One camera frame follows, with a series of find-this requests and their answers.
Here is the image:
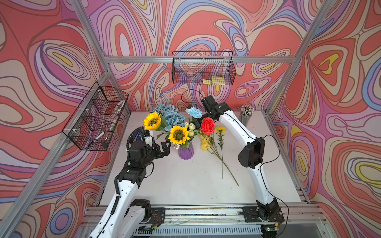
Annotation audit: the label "small yellow flower stem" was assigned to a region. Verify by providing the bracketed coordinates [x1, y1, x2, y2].
[215, 126, 226, 178]

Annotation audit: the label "yellow sunflower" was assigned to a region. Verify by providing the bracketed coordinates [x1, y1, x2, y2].
[168, 126, 191, 145]
[143, 112, 167, 131]

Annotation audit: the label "purple glass vase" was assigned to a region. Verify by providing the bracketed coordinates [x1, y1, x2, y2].
[178, 142, 194, 160]

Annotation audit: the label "yellow rose spray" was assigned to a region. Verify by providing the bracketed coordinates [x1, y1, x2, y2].
[200, 134, 239, 187]

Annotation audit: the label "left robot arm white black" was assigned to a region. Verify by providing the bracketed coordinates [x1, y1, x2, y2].
[89, 127, 171, 238]

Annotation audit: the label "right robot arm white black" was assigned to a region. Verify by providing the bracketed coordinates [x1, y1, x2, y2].
[199, 96, 288, 224]

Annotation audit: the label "red rose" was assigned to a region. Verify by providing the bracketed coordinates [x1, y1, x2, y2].
[200, 118, 215, 135]

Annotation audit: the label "light blue carnation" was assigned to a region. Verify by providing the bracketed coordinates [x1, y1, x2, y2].
[186, 107, 202, 119]

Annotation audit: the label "cream rose buds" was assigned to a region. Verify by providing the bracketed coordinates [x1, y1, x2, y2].
[185, 123, 196, 138]

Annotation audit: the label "blue hydrangea bouquet with leaves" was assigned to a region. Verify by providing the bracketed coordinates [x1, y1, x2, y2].
[151, 104, 185, 132]

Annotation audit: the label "yellow sticky notes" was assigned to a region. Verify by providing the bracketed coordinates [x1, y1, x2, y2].
[202, 76, 226, 86]

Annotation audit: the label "white marker in basket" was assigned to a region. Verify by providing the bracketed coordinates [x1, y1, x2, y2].
[87, 132, 105, 147]

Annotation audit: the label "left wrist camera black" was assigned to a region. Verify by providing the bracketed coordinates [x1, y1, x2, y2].
[129, 140, 148, 161]

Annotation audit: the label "back black wire basket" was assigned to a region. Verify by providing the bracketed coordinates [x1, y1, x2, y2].
[172, 50, 237, 85]

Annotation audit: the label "black wire basket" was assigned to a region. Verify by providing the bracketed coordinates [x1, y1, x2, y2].
[172, 50, 237, 85]
[62, 82, 129, 151]

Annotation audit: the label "left black wire basket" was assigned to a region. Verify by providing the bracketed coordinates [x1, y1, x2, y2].
[62, 82, 129, 151]

